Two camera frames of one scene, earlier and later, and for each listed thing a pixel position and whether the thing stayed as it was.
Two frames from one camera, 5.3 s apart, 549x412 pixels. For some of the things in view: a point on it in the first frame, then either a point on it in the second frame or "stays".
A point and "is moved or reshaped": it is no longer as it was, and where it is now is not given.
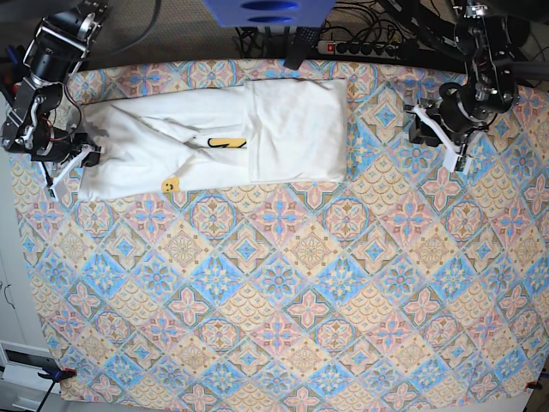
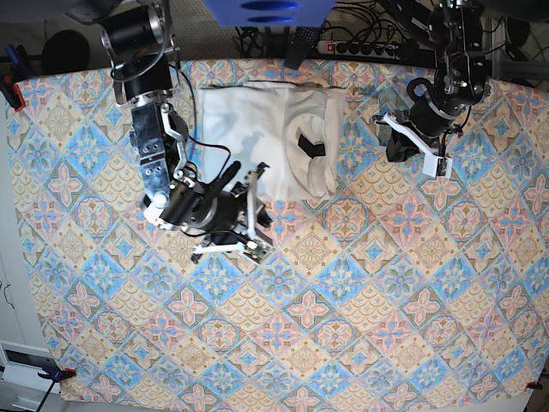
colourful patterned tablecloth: x=409 y=281 stays
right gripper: x=455 y=113 → x=433 y=107
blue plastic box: x=269 y=13 stays
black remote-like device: x=303 y=42 stays
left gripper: x=60 y=149 → x=219 y=211
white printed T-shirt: x=278 y=130 is moved or reshaped
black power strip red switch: x=386 y=51 stays
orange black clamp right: x=532 y=384 stays
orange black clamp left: x=57 y=373 stays
